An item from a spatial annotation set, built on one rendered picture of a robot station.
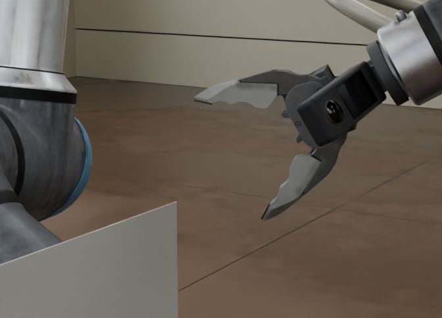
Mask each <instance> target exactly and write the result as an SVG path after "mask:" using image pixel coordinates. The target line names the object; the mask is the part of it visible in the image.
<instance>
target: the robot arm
mask: <svg viewBox="0 0 442 318"><path fill-rule="evenodd" d="M68 6H69V0H0V265H1V264H3V263H6V262H9V261H12V260H14V259H18V258H19V257H23V256H25V255H28V254H31V253H34V252H37V251H39V250H43V249H45V248H48V247H51V246H54V245H56V244H60V243H61V242H64V241H62V240H61V239H60V238H59V237H58V236H56V235H55V234H53V233H52V232H51V231H50V230H49V229H47V228H46V227H45V226H43V225H42V224H41V223H40V221H42V220H45V219H47V218H49V217H52V216H55V215H57V214H59V213H61V212H63V211H64V210H65V209H67V208H69V207H70V206H71V205H72V204H73V203H74V202H75V201H76V200H77V199H78V198H79V196H80V195H81V193H82V192H83V190H84V188H85V186H86V184H87V182H88V180H89V176H90V169H91V165H92V150H91V144H90V140H89V137H88V135H87V132H86V130H85V128H84V127H83V126H82V124H81V123H80V121H79V120H78V119H77V118H76V117H75V110H76V96H77V91H76V89H75V88H74V87H73V85H72V84H71V83H70V82H69V81H68V80H67V78H66V77H65V76H64V73H63V71H62V69H63V62H64V48H65V40H66V27H67V19H68ZM395 16H396V18H397V20H398V21H393V22H390V23H389V24H387V25H385V26H384V27H382V28H380V29H379V30H378V32H377V34H378V37H379V40H380V42H381V43H379V42H378V40H376V41H374V42H372V43H371V44H369V45H367V46H366V50H367V52H368V54H369V57H370V60H369V61H363V62H361V63H359V64H357V65H355V66H353V67H351V68H350V69H348V70H346V71H345V72H344V73H343V74H341V75H340V76H334V75H333V72H332V70H331V69H330V67H329V65H328V64H326V65H325V66H323V67H321V68H319V69H318V70H315V71H314V72H311V73H310V74H296V73H294V72H292V71H290V70H282V69H277V70H269V71H266V72H262V73H260V74H256V75H253V76H249V77H246V78H239V79H236V80H232V81H229V82H224V83H221V84H217V85H215V86H212V87H210V88H208V89H206V90H204V91H203V92H201V93H199V94H198V95H196V96H195V97H194V101H196V102H200V103H206V104H210V105H212V104H213V103H215V102H218V101H223V102H226V103H229V104H234V103H237V102H246V103H250V104H251V105H253V106H254V107H257V108H267V107H268V106H269V105H270V104H271V102H273V100H274V99H275V98H276V97H277V96H278V95H282V96H283V98H284V101H285V108H286V110H284V111H283V113H282V117H283V118H290V119H291V120H292V122H293V124H294V125H295V127H296V129H297V131H298V133H299V135H298V136H297V138H296V142H297V143H300V142H301V141H304V143H306V145H308V146H310V147H312V148H313V149H312V151H311V152H310V153H306V154H300V155H296V156H295V158H294V160H293V162H292V163H291V165H290V167H289V178H288V179H287V181H286V182H284V183H283V184H282V185H281V186H280V189H279V190H278V196H277V197H276V198H275V199H273V200H272V201H270V203H269V204H268V207H267V208H266V210H265V212H264V214H263V216H262V218H261V219H262V220H264V221H266V220H268V219H271V218H272V217H275V216H277V215H279V214H280V213H282V212H284V211H285V210H286V209H288V208H289V207H290V206H292V205H293V204H294V203H295V202H296V201H298V200H299V199H300V198H301V197H303V196H304V195H305V194H306V193H307V192H309V191H310V190H311V189H312V188H314V187H315V185H317V184H318V183H319V182H320V181H321V180H323V179H324V178H325V177H326V176H327V175H328V174H329V173H330V171H331V170H332V169H333V167H334V165H335V162H336V161H337V157H338V155H339V150H340V148H341V146H342V145H343V144H344V143H345V140H346V139H347V133H348V132H350V131H353V130H355V129H356V125H357V122H358V121H360V120H361V119H362V118H364V117H365V116H366V115H367V114H368V113H369V112H371V111H372V110H373V109H375V108H376V107H377V106H378V105H379V104H381V103H382V102H383V101H385V100H386V94H385V92H386V91H388V93H389V94H390V96H391V98H392V99H393V101H394V102H395V104H396V105H397V106H399V105H401V104H403V103H405V102H407V101H409V98H408V97H409V96H410V98H411V100H412V101H413V102H414V104H415V105H418V106H420V105H422V104H424V103H426V102H428V101H429V100H431V99H433V98H435V97H437V96H439V95H441V94H442V0H429V1H427V2H425V3H423V4H422V5H420V6H418V7H416V8H415V9H413V11H411V12H409V14H408V16H406V14H405V12H404V11H403V10H399V11H398V12H396V13H395Z"/></svg>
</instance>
